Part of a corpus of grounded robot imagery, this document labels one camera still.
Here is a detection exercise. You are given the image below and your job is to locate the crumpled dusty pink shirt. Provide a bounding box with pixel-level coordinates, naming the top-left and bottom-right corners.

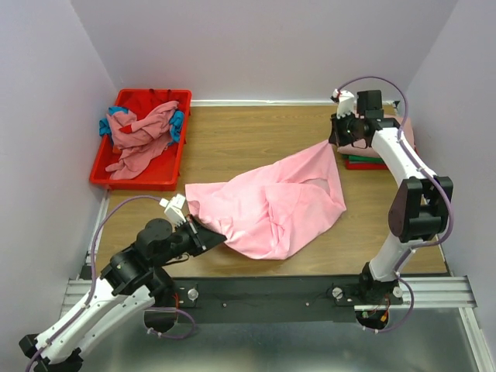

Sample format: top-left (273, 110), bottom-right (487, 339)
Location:
top-left (105, 101), bottom-right (179, 181)

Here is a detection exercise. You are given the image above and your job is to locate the folded green shirt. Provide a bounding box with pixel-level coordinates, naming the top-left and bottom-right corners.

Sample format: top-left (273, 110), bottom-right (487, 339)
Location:
top-left (346, 155), bottom-right (384, 164)

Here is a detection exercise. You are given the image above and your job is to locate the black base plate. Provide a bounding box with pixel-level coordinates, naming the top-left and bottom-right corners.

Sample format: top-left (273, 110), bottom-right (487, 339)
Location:
top-left (143, 274), bottom-right (404, 334)

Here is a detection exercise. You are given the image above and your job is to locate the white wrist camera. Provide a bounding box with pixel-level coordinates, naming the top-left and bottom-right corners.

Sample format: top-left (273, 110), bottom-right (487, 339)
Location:
top-left (159, 194), bottom-right (186, 226)
top-left (331, 89), bottom-right (355, 119)

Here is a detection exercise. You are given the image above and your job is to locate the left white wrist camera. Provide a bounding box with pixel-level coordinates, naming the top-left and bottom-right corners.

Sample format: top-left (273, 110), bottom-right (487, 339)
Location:
top-left (159, 194), bottom-right (186, 226)

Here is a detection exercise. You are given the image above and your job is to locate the blue crumpled shirt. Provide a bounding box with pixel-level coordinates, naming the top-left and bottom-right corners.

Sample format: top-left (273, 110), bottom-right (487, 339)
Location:
top-left (99, 105), bottom-right (184, 143)

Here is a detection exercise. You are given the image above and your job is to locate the folded red shirt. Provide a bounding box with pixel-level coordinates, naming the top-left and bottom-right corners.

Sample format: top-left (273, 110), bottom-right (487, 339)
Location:
top-left (342, 155), bottom-right (387, 171)

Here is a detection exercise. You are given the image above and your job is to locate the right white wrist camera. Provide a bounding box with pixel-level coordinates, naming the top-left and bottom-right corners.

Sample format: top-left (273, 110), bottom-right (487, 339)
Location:
top-left (331, 89), bottom-right (355, 119)

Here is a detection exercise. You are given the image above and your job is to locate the red shirt in bin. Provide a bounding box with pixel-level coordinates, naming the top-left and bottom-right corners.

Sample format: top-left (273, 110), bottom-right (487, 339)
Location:
top-left (115, 88), bottom-right (172, 119)

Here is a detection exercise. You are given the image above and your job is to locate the folded dusty pink shirt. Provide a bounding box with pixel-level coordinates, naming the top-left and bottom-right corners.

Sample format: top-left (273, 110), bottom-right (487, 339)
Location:
top-left (337, 118), bottom-right (416, 158)

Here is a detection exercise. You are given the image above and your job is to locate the aluminium rail frame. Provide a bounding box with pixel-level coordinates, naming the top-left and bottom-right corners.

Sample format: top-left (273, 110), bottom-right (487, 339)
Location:
top-left (44, 99), bottom-right (496, 372)

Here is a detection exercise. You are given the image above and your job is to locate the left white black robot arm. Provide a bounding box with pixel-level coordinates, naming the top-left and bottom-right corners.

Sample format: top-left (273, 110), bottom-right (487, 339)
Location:
top-left (19, 216), bottom-right (226, 371)

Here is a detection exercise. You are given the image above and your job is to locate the light pink t shirt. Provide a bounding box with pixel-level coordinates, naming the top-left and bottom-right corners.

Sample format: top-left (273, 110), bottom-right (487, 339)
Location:
top-left (185, 141), bottom-right (346, 260)

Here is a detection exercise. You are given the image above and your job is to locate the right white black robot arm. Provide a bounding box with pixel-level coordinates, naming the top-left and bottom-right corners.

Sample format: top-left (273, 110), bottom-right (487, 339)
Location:
top-left (329, 89), bottom-right (453, 304)

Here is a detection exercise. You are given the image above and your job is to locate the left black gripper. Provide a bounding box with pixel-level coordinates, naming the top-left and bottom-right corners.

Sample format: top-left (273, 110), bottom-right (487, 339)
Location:
top-left (151, 214), bottom-right (227, 269)

